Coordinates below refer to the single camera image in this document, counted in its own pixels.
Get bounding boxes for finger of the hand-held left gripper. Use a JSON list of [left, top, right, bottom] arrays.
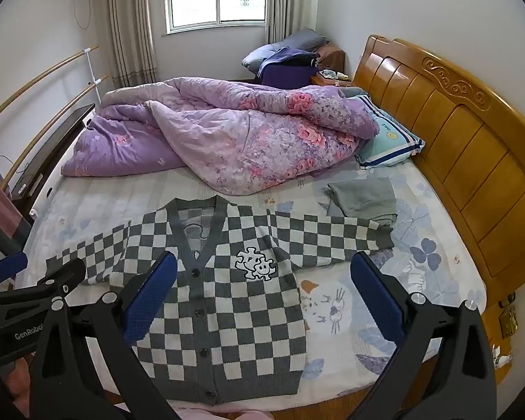
[[9, 258, 86, 307], [0, 251, 29, 292]]

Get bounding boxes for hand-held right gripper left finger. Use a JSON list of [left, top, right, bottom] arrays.
[[30, 250, 180, 420]]

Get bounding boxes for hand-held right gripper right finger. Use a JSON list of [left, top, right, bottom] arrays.
[[349, 251, 497, 420]]

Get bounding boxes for grey white checkered cardigan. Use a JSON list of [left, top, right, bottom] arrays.
[[46, 196, 397, 405]]

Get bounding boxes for printed pale bed sheet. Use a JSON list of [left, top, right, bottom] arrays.
[[15, 157, 486, 412]]

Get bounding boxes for white power strip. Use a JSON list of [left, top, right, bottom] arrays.
[[20, 174, 43, 197]]

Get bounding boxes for folded grey garment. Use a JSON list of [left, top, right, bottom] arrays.
[[327, 178, 399, 228]]

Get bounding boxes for black low cabinet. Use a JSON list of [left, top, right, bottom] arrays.
[[9, 103, 97, 224]]

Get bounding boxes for person's pink trousers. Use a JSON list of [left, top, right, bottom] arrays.
[[0, 350, 272, 420]]

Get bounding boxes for teal striped pillow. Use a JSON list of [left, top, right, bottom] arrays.
[[339, 87, 426, 169]]

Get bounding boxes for wooden bed headboard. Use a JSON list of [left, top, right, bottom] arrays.
[[352, 34, 525, 383]]

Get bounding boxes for purple floral quilt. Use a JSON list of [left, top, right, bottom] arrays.
[[61, 76, 381, 196]]

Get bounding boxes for wooden nightstand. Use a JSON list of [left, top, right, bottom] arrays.
[[310, 72, 355, 89]]

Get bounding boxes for brown covered chair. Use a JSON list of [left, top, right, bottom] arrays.
[[317, 44, 346, 73]]

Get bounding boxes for beige striped curtain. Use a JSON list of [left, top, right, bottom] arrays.
[[265, 0, 320, 47], [107, 0, 158, 90]]

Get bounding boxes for blue pillow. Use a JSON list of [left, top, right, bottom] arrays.
[[241, 44, 289, 71]]

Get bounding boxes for grey pillow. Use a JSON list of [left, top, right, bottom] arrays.
[[273, 28, 329, 53]]

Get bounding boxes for brass bed bracket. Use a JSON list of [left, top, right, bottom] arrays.
[[498, 293, 519, 338]]

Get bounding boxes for wooden wall rail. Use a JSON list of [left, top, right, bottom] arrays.
[[0, 46, 100, 132], [2, 74, 110, 189]]

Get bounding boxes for white rail support pole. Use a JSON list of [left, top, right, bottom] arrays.
[[82, 47, 103, 108]]

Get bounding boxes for air conditioner cable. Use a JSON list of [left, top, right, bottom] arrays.
[[70, 0, 92, 31]]

